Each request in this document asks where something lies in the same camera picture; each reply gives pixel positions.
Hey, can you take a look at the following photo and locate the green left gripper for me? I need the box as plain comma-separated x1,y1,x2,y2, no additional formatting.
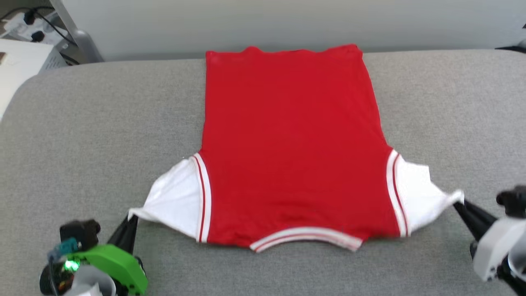
40,215,149,296

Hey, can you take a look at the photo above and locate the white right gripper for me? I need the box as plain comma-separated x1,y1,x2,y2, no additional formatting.
453,201,526,282

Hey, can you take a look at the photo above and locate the red white basketball jersey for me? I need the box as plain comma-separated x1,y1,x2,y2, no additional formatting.
128,44,465,252

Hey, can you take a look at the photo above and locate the grey metal partition leg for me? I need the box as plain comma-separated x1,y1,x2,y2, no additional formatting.
50,0,104,63

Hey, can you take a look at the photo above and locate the white equipment case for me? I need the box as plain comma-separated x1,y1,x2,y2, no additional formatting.
0,39,69,120

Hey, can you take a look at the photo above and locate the white power strip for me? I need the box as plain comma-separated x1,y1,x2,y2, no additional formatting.
3,10,69,46

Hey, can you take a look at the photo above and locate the white partition panel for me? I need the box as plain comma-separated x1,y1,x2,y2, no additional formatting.
62,0,526,62

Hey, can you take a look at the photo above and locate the left gripper cable teal connector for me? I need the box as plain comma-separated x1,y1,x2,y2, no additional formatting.
47,238,83,264

